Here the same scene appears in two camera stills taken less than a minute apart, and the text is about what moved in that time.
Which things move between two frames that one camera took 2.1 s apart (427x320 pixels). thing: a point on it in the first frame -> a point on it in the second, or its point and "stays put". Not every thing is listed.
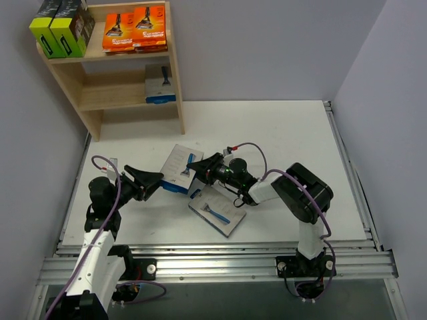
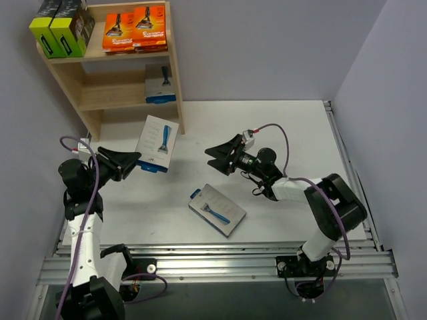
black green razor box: x=40 y=27 stays put
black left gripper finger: x=151 y=191 -> x=128 y=171
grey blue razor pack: x=159 y=84 stays put
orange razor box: x=151 y=49 stays put
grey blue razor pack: x=217 y=209 stays put
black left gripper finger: x=144 y=178 -> x=121 y=159
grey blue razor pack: x=177 y=176 -> x=156 y=144
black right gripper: x=211 y=168 -> x=234 y=156
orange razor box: x=119 y=33 stays put
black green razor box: x=71 y=27 stays put
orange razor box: x=149 y=27 stays put
